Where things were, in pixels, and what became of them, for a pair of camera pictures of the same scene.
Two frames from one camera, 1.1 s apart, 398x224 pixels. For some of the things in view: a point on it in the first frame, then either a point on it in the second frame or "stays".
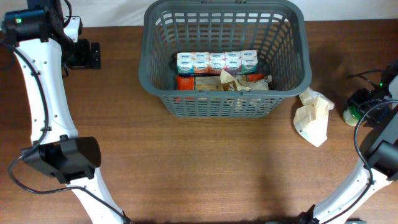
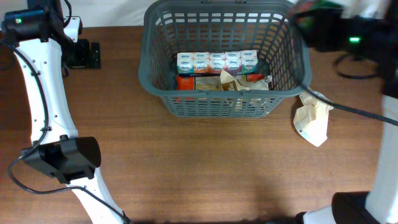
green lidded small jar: [351, 116] to [318, 15]
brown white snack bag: [227, 81] stays
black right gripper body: [356, 101] to [302, 20]
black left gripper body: [79, 54] stays
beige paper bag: [311, 121] stays
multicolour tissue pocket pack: [221, 63] stays
